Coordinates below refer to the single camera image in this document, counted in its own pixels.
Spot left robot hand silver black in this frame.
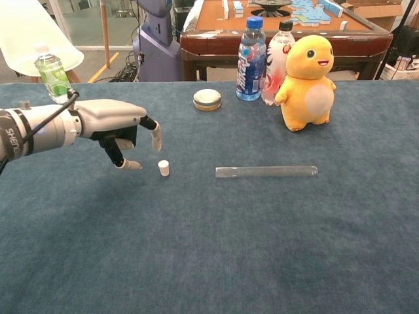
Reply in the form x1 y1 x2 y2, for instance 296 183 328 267
67 99 163 171

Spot clear glass test tube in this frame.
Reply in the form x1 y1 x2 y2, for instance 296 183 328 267
215 165 319 179

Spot green label water bottle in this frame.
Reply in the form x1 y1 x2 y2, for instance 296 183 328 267
33 42 72 105

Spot blue grey machine base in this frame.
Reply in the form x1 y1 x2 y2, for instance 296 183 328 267
132 0 183 82

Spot wooden pole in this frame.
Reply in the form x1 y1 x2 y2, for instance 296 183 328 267
100 0 111 69

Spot round tin white lid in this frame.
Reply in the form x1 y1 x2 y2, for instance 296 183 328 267
192 89 222 112

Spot white chair wooden legs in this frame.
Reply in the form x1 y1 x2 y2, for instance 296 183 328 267
0 0 85 84

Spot blue cap water bottle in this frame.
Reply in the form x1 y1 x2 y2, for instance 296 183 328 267
236 16 267 101

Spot blue carpet table mat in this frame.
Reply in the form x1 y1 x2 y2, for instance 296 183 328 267
0 80 419 314

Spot black cap pink label bottle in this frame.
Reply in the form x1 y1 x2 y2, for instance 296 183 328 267
261 20 296 107

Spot black round table hub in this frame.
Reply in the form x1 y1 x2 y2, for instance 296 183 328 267
251 0 294 16

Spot yellow plush toy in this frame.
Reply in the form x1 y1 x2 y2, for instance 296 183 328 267
274 35 337 133

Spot brown mahjong table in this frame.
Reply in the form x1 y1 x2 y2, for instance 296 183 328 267
179 0 393 82

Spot cardboard box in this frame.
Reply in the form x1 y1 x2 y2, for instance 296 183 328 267
346 0 407 32

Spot black tripod stand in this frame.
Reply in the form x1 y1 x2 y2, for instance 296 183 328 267
374 0 415 80

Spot black cable bundle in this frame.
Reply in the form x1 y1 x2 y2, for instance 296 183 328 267
107 48 142 82

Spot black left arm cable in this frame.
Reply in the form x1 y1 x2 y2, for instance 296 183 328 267
0 88 81 177

